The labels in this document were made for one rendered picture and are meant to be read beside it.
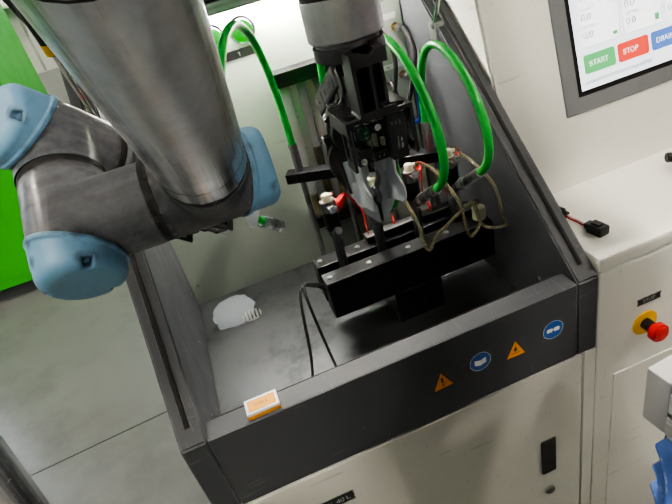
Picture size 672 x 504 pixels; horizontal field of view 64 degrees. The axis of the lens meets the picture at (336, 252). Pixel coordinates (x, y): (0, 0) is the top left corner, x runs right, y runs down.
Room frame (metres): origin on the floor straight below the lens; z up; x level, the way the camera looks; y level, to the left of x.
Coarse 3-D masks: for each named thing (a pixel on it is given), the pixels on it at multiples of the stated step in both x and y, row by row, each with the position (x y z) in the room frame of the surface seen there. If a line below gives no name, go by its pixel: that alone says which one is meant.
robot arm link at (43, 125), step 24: (0, 96) 0.50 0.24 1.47; (24, 96) 0.49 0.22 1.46; (48, 96) 0.52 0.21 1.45; (0, 120) 0.48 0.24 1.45; (24, 120) 0.47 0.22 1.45; (48, 120) 0.49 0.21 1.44; (72, 120) 0.51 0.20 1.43; (96, 120) 0.54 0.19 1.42; (0, 144) 0.47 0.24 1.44; (24, 144) 0.47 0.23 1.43; (48, 144) 0.48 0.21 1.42; (72, 144) 0.48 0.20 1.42; (96, 144) 0.51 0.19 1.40; (120, 144) 0.53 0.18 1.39; (0, 168) 0.48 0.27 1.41
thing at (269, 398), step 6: (264, 396) 0.59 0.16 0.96; (270, 396) 0.58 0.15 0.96; (252, 402) 0.58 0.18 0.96; (258, 402) 0.58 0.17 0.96; (264, 402) 0.57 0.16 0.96; (270, 402) 0.57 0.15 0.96; (252, 408) 0.57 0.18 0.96; (258, 408) 0.57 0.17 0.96; (270, 408) 0.57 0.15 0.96; (276, 408) 0.57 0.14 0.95; (258, 414) 0.56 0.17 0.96; (264, 414) 0.56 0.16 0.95
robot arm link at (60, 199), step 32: (64, 160) 0.46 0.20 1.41; (32, 192) 0.44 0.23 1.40; (64, 192) 0.43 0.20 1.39; (96, 192) 0.43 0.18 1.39; (128, 192) 0.42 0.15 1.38; (32, 224) 0.42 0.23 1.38; (64, 224) 0.41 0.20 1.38; (96, 224) 0.41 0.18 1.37; (128, 224) 0.41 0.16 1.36; (32, 256) 0.40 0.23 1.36; (64, 256) 0.38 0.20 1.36; (96, 256) 0.39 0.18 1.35; (128, 256) 0.42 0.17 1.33; (64, 288) 0.39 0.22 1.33; (96, 288) 0.41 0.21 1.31
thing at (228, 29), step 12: (228, 24) 0.87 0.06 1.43; (240, 24) 0.92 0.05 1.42; (228, 36) 0.84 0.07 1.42; (252, 36) 0.97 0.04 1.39; (264, 60) 1.01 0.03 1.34; (264, 72) 1.02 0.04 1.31; (276, 84) 1.03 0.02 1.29; (276, 96) 1.03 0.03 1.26; (288, 120) 1.05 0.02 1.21; (288, 132) 1.04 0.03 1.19; (288, 144) 1.05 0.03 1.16
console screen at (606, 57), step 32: (576, 0) 0.98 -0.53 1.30; (608, 0) 0.99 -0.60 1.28; (640, 0) 1.00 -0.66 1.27; (576, 32) 0.97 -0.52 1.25; (608, 32) 0.98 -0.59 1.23; (640, 32) 0.98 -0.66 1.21; (576, 64) 0.96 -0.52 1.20; (608, 64) 0.96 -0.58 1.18; (640, 64) 0.97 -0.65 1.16; (576, 96) 0.94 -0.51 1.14; (608, 96) 0.95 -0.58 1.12
